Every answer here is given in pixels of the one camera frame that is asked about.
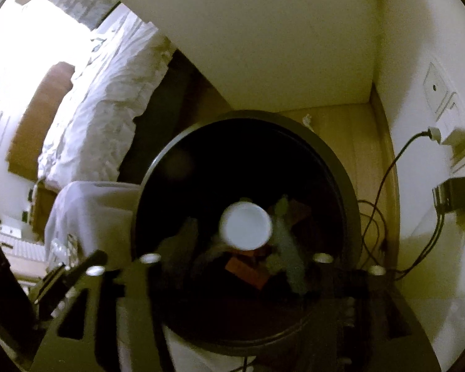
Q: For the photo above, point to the white round lid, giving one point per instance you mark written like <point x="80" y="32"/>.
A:
<point x="246" y="224"/>

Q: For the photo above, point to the silver ribbed suitcase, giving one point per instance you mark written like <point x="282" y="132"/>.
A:
<point x="23" y="250"/>

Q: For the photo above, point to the white plug charger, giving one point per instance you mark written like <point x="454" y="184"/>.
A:
<point x="449" y="135"/>

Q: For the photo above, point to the wooden nightstand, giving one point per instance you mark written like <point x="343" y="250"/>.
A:
<point x="42" y="205"/>

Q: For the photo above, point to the tan padded headboard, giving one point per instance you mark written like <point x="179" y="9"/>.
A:
<point x="38" y="124"/>

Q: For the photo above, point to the black power adapter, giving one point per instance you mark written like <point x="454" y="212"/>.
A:
<point x="457" y="193"/>

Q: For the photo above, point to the white bag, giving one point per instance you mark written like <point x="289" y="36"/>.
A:
<point x="97" y="209"/>

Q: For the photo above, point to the bed with white bedding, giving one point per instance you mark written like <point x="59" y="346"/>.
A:
<point x="100" y="104"/>

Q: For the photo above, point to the orange carton box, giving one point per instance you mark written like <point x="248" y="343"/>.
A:
<point x="244" y="272"/>

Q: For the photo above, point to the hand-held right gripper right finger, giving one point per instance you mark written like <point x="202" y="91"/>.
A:
<point x="292" y="248"/>

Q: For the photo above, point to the white paper scrap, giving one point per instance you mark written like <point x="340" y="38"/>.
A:
<point x="308" y="121"/>

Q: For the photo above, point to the white cabinet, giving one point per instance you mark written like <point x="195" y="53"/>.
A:
<point x="275" y="46"/>

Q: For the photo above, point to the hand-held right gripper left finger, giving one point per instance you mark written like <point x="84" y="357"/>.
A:
<point x="174" y="252"/>

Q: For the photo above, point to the white wall socket panel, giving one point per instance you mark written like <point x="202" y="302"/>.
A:
<point x="436" y="85"/>

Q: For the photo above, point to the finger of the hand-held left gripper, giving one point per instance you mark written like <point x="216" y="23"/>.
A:
<point x="73" y="275"/>

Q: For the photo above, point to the black round trash bin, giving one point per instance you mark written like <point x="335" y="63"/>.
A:
<point x="217" y="162"/>

